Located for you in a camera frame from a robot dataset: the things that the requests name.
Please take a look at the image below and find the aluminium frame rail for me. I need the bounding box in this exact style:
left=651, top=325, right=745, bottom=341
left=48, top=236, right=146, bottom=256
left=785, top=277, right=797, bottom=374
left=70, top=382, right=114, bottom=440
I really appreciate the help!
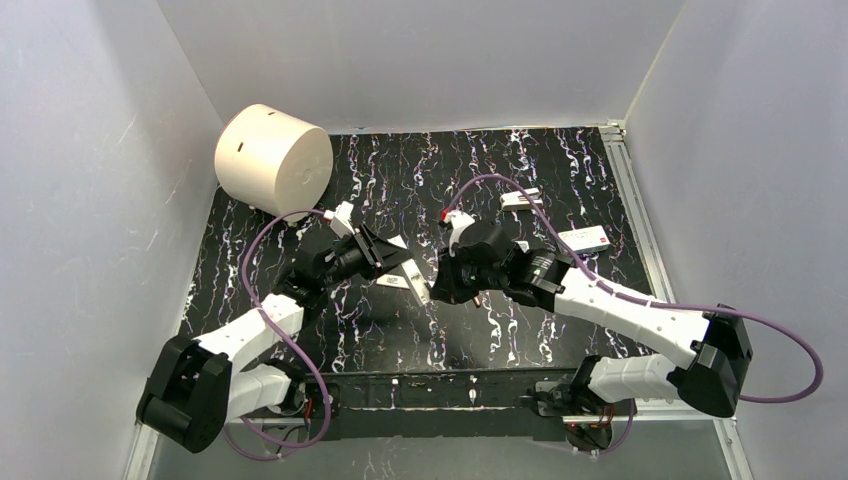
left=599, top=120, right=753, bottom=479

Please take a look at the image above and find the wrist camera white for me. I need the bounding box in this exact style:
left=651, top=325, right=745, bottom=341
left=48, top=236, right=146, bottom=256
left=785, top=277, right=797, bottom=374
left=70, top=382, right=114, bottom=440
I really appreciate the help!
left=440, top=209, right=475, bottom=257
left=323, top=201, right=355, bottom=239

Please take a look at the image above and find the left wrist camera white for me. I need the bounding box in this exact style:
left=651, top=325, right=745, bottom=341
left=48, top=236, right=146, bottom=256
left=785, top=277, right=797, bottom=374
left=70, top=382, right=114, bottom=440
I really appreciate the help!
left=323, top=201, right=355, bottom=239

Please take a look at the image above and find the small white charger device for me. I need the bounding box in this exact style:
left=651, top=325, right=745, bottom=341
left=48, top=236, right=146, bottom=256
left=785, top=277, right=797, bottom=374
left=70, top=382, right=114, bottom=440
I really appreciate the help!
left=500, top=188, right=544, bottom=212

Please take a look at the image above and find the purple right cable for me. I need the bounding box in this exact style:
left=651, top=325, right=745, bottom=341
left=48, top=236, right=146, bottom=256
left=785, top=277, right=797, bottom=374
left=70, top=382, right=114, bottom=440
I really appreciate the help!
left=442, top=174, right=824, bottom=458

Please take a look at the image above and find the black base bar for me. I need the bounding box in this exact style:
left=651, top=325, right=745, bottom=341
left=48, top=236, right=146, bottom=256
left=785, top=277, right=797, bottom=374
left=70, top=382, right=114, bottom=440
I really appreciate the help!
left=241, top=367, right=637, bottom=444

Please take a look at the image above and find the large white cylinder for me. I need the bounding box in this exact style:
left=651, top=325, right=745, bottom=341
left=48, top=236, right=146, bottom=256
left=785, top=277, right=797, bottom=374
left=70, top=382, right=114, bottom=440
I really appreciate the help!
left=214, top=104, right=334, bottom=221

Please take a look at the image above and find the white remote control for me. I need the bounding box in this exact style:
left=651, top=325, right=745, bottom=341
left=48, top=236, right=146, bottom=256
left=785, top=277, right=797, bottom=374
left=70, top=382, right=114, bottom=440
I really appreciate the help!
left=376, top=274, right=410, bottom=290

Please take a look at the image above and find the white remote with black end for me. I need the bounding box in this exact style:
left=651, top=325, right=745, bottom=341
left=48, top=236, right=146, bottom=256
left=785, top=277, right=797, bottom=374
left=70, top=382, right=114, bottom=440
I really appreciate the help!
left=399, top=259, right=431, bottom=306

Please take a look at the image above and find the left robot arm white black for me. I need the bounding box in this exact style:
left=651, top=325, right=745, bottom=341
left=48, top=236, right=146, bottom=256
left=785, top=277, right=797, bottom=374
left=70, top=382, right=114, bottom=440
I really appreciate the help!
left=136, top=226, right=429, bottom=453

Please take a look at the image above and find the white box with red labels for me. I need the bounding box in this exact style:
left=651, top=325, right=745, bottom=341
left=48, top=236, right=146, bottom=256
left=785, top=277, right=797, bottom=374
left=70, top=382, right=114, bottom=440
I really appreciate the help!
left=558, top=225, right=610, bottom=255

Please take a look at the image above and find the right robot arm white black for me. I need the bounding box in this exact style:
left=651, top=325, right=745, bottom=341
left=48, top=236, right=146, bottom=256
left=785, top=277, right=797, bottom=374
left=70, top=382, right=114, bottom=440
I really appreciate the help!
left=430, top=211, right=753, bottom=418

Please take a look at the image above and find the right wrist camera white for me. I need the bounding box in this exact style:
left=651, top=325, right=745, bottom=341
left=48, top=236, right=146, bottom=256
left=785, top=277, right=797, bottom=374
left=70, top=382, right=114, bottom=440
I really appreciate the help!
left=440, top=209, right=475, bottom=257

